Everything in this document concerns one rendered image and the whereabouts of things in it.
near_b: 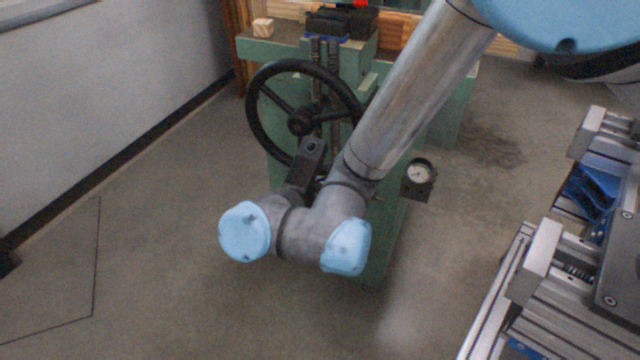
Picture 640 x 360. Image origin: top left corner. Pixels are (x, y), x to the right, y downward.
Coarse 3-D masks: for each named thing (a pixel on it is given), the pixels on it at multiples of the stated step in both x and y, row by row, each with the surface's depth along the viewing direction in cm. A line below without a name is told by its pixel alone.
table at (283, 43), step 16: (272, 16) 106; (288, 32) 96; (304, 32) 96; (240, 48) 96; (256, 48) 94; (272, 48) 92; (288, 48) 90; (384, 48) 88; (384, 64) 83; (304, 80) 83; (368, 80) 82; (464, 80) 78; (368, 96) 81; (464, 96) 80
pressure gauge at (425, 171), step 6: (414, 162) 89; (420, 162) 89; (426, 162) 89; (408, 168) 90; (414, 168) 90; (420, 168) 89; (426, 168) 88; (432, 168) 90; (408, 174) 92; (420, 174) 90; (426, 174) 89; (414, 180) 92; (420, 180) 91; (426, 180) 90
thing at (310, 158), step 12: (300, 144) 65; (312, 144) 64; (324, 144) 64; (300, 156) 64; (312, 156) 63; (324, 156) 65; (300, 168) 63; (312, 168) 63; (288, 180) 63; (300, 180) 63; (312, 180) 63
